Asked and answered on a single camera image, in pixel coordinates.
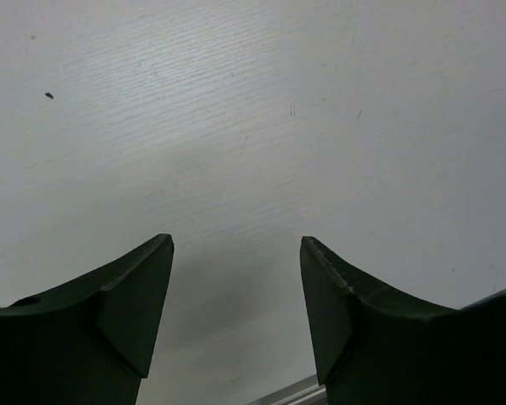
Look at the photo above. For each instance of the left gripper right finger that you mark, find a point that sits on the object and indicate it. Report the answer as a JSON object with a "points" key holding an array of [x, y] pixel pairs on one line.
{"points": [[375, 344]]}

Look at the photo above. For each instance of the aluminium front table rail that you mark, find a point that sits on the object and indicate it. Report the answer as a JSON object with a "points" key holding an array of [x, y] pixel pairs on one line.
{"points": [[303, 392]]}

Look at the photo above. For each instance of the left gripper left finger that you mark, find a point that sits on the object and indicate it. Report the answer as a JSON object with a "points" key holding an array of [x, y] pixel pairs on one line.
{"points": [[90, 340]]}

